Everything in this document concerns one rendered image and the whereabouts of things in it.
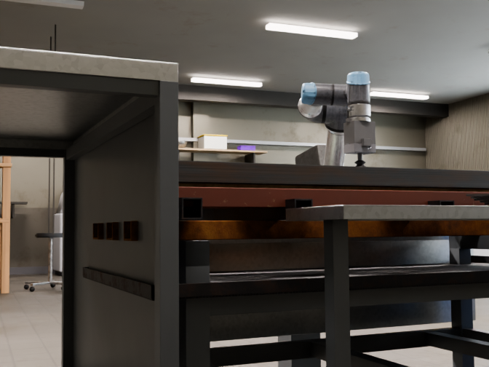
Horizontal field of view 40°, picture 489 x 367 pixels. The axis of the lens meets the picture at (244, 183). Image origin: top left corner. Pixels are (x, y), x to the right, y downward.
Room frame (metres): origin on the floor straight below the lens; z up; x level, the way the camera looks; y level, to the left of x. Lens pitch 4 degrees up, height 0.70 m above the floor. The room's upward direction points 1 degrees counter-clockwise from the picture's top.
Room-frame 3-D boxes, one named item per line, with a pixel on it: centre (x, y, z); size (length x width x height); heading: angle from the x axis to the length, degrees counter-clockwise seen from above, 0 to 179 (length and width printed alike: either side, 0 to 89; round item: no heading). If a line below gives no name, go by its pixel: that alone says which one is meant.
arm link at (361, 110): (2.21, -0.38, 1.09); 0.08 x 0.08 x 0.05
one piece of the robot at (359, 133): (2.20, -0.39, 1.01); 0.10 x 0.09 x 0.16; 25
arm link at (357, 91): (2.22, -0.38, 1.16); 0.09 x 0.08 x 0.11; 179
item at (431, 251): (2.69, -0.39, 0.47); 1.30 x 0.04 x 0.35; 114
